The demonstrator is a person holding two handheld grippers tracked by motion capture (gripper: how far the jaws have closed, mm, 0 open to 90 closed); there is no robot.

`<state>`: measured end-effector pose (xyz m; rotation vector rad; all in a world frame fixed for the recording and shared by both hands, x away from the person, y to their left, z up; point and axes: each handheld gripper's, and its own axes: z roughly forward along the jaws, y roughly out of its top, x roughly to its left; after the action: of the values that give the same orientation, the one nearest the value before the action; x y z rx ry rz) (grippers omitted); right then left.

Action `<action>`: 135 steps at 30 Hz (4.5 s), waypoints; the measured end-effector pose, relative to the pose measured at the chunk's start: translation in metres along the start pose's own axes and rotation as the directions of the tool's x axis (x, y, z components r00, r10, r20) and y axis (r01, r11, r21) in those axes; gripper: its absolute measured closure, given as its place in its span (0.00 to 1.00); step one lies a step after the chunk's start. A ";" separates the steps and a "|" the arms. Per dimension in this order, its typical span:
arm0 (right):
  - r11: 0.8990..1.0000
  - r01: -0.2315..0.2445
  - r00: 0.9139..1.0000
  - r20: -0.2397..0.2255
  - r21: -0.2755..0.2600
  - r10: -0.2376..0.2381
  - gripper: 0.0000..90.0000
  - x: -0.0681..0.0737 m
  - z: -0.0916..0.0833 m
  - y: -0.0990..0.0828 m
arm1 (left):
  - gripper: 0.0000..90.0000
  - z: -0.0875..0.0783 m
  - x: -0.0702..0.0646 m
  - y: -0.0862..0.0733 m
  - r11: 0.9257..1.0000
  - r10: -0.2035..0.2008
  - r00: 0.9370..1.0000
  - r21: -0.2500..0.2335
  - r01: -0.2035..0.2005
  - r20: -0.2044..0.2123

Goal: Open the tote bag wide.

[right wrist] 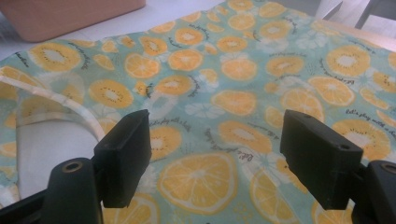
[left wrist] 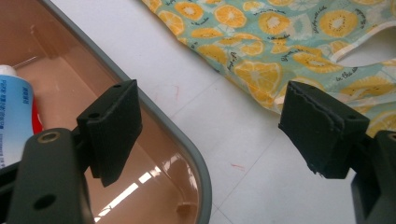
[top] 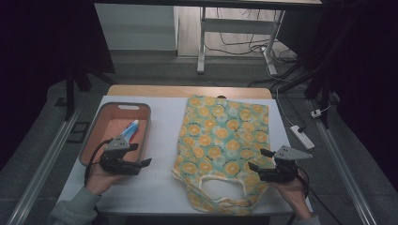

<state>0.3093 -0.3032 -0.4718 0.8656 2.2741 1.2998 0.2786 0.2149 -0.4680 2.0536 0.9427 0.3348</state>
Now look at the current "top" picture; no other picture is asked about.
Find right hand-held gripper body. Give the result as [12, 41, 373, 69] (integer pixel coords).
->
[258, 144, 314, 184]

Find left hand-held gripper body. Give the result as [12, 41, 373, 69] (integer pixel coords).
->
[99, 134, 143, 176]

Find blue and white toothpaste tube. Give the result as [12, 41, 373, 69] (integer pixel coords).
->
[120, 119, 140, 143]

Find orange plastic basket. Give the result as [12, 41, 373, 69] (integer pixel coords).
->
[78, 101, 152, 169]

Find yellow floral cloth bag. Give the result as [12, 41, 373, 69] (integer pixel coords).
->
[171, 94, 272, 217]

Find person's left hand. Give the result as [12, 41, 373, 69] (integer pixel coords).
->
[84, 161, 127, 197]

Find person's right hand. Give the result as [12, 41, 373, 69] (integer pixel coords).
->
[269, 170, 314, 220]

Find white power strip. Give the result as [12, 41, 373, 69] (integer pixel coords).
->
[289, 125, 316, 151]

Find wooden table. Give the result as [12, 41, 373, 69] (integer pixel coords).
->
[106, 83, 273, 100]

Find black stand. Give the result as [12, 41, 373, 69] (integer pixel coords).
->
[277, 60, 340, 129]
[63, 66, 117, 122]

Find white cabinet panel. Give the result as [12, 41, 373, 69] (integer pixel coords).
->
[94, 3, 179, 52]

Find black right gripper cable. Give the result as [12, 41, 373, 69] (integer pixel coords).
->
[290, 170, 345, 225]

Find white power strip cable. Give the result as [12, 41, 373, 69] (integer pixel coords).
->
[275, 83, 297, 128]

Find metal floor rail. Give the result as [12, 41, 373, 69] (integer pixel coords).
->
[6, 105, 83, 225]
[307, 98, 378, 225]

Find black floor cables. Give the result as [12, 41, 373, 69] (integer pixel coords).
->
[205, 7, 299, 65]

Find white desk frame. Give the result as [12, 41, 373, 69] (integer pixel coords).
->
[196, 6, 286, 76]

